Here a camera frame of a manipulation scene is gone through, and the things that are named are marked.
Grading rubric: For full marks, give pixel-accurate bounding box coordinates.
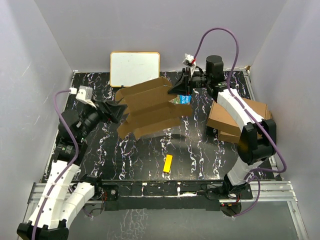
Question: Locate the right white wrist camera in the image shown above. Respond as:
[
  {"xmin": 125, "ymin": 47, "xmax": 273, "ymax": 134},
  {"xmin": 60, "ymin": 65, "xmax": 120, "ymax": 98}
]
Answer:
[{"xmin": 182, "ymin": 53, "xmax": 197, "ymax": 76}]

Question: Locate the blue illustrated book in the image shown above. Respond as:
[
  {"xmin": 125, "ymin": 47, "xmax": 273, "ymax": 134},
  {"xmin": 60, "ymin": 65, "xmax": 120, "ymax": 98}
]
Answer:
[{"xmin": 170, "ymin": 95, "xmax": 192, "ymax": 105}]

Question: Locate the yellow rectangular block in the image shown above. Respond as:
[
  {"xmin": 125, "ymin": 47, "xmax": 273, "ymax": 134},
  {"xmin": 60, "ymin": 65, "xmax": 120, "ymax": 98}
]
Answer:
[{"xmin": 163, "ymin": 154, "xmax": 173, "ymax": 174}]

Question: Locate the white board with wooden frame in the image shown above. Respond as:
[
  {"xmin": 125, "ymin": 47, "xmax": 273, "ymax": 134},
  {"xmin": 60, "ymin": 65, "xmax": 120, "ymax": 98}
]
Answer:
[{"xmin": 109, "ymin": 51, "xmax": 161, "ymax": 88}]

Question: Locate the cardboard box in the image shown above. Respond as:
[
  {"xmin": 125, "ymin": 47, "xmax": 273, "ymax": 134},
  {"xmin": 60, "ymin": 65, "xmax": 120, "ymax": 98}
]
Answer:
[
  {"xmin": 217, "ymin": 109, "xmax": 272, "ymax": 144},
  {"xmin": 115, "ymin": 76, "xmax": 193, "ymax": 140},
  {"xmin": 207, "ymin": 98, "xmax": 272, "ymax": 137}
]

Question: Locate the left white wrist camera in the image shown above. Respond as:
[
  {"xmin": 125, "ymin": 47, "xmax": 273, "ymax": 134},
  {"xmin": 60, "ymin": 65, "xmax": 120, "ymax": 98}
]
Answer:
[{"xmin": 69, "ymin": 85, "xmax": 97, "ymax": 109}]

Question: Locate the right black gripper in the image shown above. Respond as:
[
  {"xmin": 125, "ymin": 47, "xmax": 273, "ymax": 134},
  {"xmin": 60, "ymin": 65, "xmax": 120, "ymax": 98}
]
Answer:
[{"xmin": 168, "ymin": 67, "xmax": 212, "ymax": 97}]

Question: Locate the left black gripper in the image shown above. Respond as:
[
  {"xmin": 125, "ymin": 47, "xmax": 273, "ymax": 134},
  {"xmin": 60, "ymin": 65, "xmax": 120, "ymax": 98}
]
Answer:
[{"xmin": 77, "ymin": 98, "xmax": 127, "ymax": 140}]

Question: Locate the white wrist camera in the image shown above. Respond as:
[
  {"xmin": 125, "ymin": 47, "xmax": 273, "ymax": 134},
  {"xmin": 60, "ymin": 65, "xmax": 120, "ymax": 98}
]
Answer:
[
  {"xmin": 69, "ymin": 85, "xmax": 97, "ymax": 109},
  {"xmin": 182, "ymin": 53, "xmax": 197, "ymax": 76}
]

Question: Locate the aluminium frame rail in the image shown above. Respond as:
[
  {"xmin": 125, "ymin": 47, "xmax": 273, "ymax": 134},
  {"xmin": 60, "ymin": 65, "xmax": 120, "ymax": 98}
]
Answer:
[{"xmin": 17, "ymin": 182, "xmax": 83, "ymax": 240}]

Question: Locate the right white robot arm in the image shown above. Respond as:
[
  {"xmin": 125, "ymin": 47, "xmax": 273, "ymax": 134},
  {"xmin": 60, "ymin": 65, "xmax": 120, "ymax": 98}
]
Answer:
[{"xmin": 168, "ymin": 54, "xmax": 277, "ymax": 199}]

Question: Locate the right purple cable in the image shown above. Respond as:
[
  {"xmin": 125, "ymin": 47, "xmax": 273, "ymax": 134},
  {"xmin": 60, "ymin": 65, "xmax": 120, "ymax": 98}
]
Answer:
[{"xmin": 193, "ymin": 27, "xmax": 288, "ymax": 217}]

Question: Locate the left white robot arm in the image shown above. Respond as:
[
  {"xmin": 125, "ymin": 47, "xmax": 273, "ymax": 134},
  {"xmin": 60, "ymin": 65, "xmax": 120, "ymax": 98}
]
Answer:
[{"xmin": 17, "ymin": 101, "xmax": 127, "ymax": 240}]

